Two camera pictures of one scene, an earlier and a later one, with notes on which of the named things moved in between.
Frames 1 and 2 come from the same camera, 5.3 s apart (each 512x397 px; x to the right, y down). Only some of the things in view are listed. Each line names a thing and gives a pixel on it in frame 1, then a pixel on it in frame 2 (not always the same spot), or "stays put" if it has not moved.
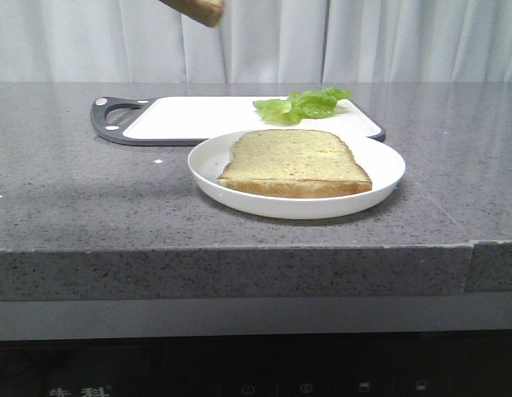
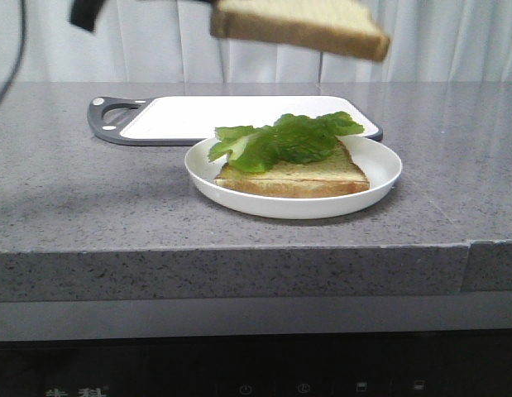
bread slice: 208,12 to 341,26
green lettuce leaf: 301,105 to 289,140
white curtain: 256,42 stays put
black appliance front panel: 467,363 stays put
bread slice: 294,163 stays put
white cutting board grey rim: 148,120 stays put
